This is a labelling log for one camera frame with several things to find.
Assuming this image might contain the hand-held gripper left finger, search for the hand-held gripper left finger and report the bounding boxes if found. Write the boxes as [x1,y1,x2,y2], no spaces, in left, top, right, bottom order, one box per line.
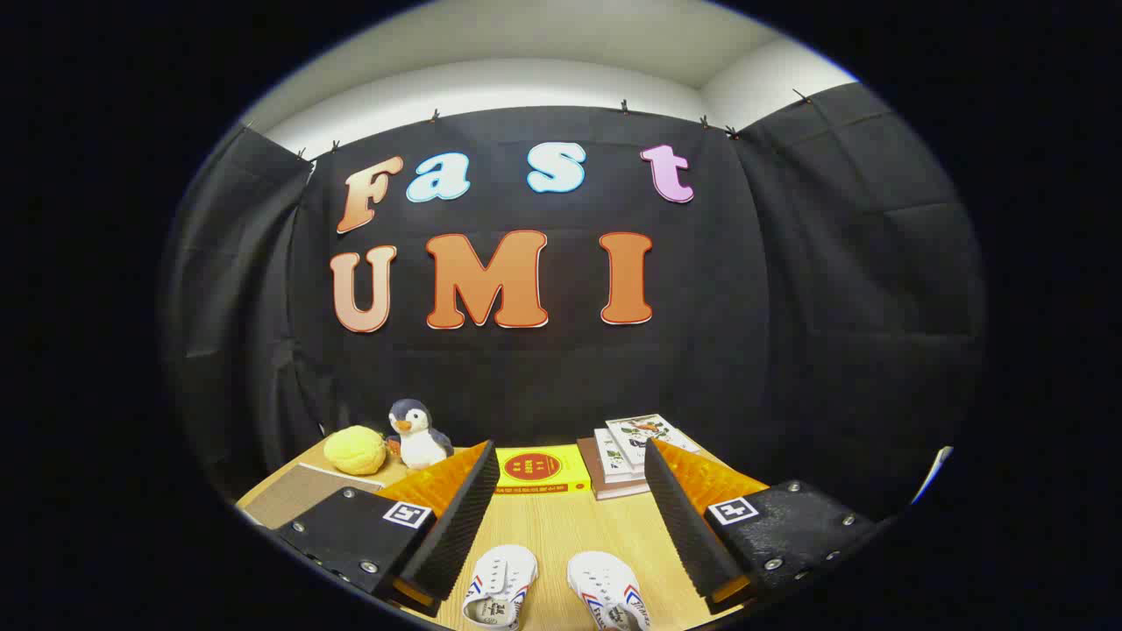
[272,440,501,619]

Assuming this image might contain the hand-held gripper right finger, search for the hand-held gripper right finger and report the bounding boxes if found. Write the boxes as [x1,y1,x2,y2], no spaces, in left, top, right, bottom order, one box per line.
[644,438,877,614]

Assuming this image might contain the white striped canvas shoe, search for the white striped canvas shoe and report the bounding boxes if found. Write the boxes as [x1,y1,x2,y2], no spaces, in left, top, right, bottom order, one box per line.
[462,544,538,630]
[567,550,651,631]

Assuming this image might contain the beige fabric storage box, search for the beige fabric storage box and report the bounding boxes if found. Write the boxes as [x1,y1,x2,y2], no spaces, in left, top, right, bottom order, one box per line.
[237,462,387,531]

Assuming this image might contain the penguin plush toy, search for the penguin plush toy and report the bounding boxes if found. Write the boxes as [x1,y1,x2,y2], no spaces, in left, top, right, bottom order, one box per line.
[386,399,455,470]

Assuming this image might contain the white paperback book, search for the white paperback book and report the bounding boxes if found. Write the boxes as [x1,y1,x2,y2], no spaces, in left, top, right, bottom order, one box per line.
[593,427,650,485]

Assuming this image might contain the white illustrated cover book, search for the white illustrated cover book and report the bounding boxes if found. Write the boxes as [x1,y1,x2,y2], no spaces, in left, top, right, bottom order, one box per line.
[605,414,702,471]

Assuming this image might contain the yellow book red circle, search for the yellow book red circle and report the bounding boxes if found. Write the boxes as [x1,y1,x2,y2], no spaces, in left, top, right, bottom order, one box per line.
[493,444,593,496]

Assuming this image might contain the yellow plush ball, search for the yellow plush ball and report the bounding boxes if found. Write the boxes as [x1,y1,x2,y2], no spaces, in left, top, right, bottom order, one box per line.
[323,425,388,476]

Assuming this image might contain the black backdrop cloth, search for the black backdrop cloth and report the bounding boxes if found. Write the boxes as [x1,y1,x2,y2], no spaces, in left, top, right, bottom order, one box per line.
[162,83,987,518]

